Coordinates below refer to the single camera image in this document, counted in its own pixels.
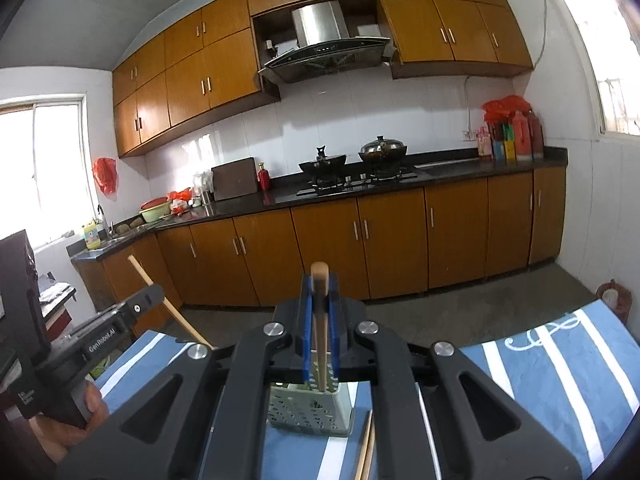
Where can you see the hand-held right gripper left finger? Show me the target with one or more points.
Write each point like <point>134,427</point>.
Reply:
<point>306,330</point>

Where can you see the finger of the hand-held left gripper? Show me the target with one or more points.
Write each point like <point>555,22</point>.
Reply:
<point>145,300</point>

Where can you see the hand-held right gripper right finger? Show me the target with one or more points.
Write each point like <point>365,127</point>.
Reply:
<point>334,330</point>

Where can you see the green perforated utensil holder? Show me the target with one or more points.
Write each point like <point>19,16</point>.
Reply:
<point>300,410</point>

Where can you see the person's left hand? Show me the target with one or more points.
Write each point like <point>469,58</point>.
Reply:
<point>95,405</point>

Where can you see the steel sink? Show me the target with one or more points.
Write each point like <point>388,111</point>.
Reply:
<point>125,237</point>

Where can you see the yellow detergent bottle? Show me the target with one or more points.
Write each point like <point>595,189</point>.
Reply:
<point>92,235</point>

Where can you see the green basin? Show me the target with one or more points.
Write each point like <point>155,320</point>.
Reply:
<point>155,213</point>

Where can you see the steel faucet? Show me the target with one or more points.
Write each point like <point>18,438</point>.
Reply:
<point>102,215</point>

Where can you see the crumpled red plastic bag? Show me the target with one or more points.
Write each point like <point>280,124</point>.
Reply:
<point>180,196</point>

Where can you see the clear glass jars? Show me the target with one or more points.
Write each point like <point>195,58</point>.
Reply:
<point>204,187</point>

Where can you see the red plastic bag on hook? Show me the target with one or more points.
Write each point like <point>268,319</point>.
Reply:
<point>105,175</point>

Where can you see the black gas stove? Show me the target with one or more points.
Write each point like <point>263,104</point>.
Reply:
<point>350,183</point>

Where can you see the brown cutting board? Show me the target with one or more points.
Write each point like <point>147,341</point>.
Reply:
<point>235,180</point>

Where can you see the small red bottle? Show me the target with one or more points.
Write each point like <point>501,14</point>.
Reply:
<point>264,180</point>

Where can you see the black wok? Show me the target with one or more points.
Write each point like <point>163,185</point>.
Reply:
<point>322,165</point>

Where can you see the steel lidded pot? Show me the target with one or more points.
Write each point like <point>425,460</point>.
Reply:
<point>382,150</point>

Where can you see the black kitchen countertop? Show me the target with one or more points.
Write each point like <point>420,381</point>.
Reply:
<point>450,172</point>

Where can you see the blue white striped tablecloth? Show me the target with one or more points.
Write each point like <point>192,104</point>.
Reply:
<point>550,385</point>

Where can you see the pink packet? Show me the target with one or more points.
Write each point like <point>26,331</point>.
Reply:
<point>484,142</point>

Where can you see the blue carton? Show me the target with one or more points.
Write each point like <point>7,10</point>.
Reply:
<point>498,149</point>

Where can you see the yellow carton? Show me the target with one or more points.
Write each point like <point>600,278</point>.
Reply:
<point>509,147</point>

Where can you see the dark red oil bottle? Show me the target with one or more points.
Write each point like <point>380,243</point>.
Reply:
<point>536,135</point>
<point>521,135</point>

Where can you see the brown wooden chair back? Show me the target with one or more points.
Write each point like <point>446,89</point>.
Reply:
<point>612,300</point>

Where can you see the red plastic bag over bottles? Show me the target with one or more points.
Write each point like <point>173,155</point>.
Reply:
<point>505,107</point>

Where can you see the steel range hood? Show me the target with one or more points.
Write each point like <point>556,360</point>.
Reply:
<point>320,25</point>

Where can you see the window with grey frame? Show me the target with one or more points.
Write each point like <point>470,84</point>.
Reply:
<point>50,170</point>

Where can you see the white wall socket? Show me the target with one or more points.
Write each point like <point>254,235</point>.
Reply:
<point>467,135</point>

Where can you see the window with white frame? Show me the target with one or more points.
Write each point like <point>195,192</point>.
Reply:
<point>600,35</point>

